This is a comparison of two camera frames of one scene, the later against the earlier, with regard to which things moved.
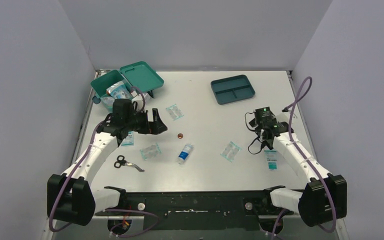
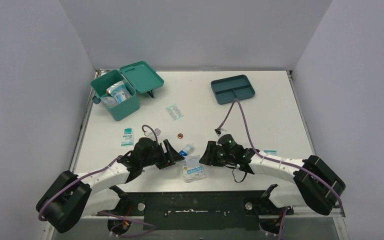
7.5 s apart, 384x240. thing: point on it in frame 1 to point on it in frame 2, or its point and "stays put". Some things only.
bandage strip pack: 174,112 stays put
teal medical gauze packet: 129,141 stays put
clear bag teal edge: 108,101 stays put
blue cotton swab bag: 119,90 stays put
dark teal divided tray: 232,89 stays put
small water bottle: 185,153 stays put
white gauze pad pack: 282,117 to 192,168
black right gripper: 254,124 to 210,158
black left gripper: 149,122 to 165,156
